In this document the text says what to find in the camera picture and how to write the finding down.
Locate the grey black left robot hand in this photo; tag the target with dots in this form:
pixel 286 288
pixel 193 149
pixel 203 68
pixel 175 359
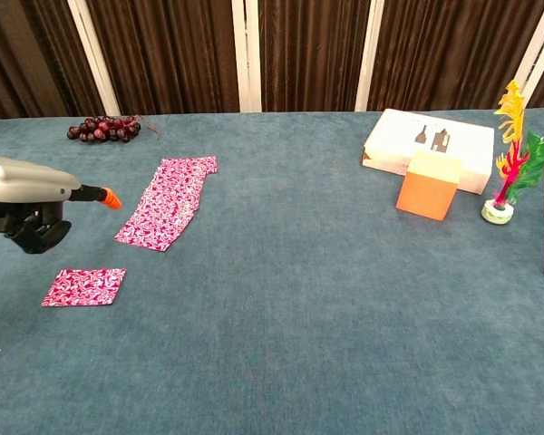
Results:
pixel 22 188

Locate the pink patterned cloth piece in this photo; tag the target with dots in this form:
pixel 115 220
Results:
pixel 84 287

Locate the pink patterned cloth stack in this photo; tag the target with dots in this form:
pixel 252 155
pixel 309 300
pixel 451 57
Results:
pixel 170 199

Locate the dark red grape bunch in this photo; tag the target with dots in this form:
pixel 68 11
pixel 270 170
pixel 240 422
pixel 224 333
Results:
pixel 102 129

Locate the dark brown curtain panel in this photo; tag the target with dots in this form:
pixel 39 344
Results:
pixel 27 54
pixel 172 54
pixel 313 54
pixel 449 50

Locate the blue velvet table cloth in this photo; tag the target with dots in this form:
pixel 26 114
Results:
pixel 272 317

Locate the white flat cardboard box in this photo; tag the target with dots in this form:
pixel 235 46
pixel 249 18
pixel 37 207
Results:
pixel 399 140

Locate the orange cube block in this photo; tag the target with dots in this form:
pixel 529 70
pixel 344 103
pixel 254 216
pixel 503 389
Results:
pixel 424 195

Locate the colourful feather shuttlecock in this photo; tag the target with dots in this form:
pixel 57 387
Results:
pixel 498 213

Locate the white frame post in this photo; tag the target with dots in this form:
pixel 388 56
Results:
pixel 93 54
pixel 247 54
pixel 537 50
pixel 368 54

